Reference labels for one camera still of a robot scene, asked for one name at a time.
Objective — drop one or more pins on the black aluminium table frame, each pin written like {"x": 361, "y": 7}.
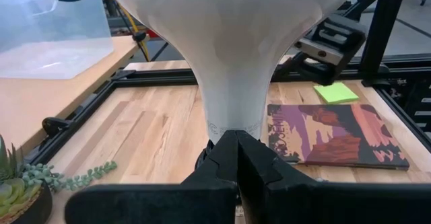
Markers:
{"x": 151, "y": 77}

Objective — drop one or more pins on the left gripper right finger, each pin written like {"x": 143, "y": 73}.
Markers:
{"x": 320, "y": 204}

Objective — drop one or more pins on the green sticky note pad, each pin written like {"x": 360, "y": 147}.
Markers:
{"x": 336, "y": 93}

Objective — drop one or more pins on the clear plastic storage bin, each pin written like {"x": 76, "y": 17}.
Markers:
{"x": 50, "y": 35}

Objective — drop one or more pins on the white flood light bulb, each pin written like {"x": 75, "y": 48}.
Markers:
{"x": 232, "y": 49}

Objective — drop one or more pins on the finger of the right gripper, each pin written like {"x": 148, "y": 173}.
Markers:
{"x": 293, "y": 71}

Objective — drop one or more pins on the succulent in black pot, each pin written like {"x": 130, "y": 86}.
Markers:
{"x": 20, "y": 190}

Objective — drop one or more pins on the Yosemite print notebook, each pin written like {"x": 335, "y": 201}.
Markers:
{"x": 336, "y": 136}

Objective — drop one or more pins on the light wood desk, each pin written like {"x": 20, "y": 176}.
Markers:
{"x": 33, "y": 99}

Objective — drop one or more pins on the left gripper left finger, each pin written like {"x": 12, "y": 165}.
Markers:
{"x": 151, "y": 204}

